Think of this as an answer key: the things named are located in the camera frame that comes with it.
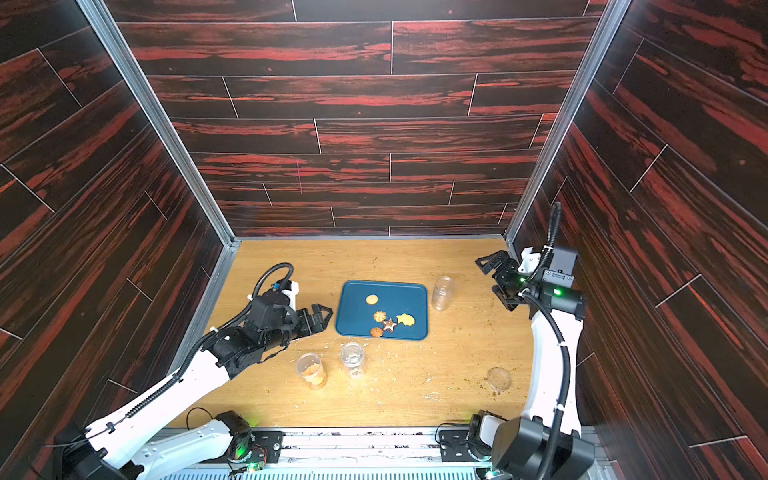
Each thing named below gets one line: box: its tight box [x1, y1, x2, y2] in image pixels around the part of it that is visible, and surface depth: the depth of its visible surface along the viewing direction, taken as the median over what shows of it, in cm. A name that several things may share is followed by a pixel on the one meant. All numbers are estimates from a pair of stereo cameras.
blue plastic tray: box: [335, 280, 429, 341], surface depth 101 cm
